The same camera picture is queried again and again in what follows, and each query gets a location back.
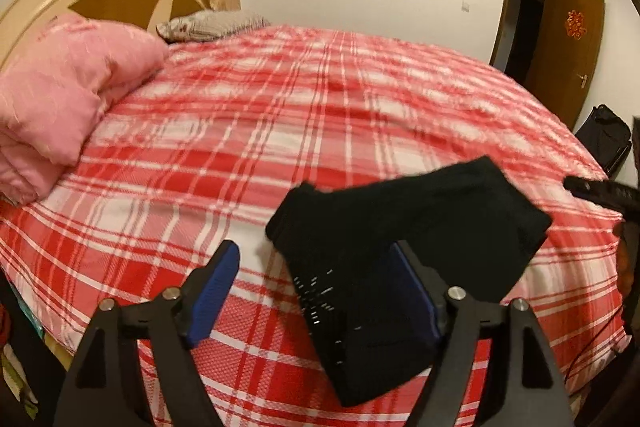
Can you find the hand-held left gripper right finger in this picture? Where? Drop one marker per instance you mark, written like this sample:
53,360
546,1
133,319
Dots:
415,292

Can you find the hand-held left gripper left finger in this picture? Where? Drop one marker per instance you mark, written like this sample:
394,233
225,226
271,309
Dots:
215,292

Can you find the pink quilt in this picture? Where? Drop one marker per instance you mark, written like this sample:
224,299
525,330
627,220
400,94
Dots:
65,97

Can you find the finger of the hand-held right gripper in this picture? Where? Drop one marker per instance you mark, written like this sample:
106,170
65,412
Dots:
585,187

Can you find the black pants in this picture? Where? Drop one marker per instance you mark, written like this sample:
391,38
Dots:
400,217

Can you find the dark door frame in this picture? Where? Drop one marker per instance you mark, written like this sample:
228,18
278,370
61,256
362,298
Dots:
505,7

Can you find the grey pillow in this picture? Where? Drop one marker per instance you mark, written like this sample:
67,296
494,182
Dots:
215,26

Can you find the red door decoration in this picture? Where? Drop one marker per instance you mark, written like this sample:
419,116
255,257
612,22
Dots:
575,23

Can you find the wooden door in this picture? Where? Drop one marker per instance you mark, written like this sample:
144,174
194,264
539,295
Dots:
565,57

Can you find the person's right hand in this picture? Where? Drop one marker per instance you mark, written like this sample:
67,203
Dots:
627,257

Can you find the black suitcase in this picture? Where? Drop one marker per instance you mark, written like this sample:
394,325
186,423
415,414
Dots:
602,137

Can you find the red plaid bed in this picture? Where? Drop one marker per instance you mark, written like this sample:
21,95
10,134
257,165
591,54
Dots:
300,107

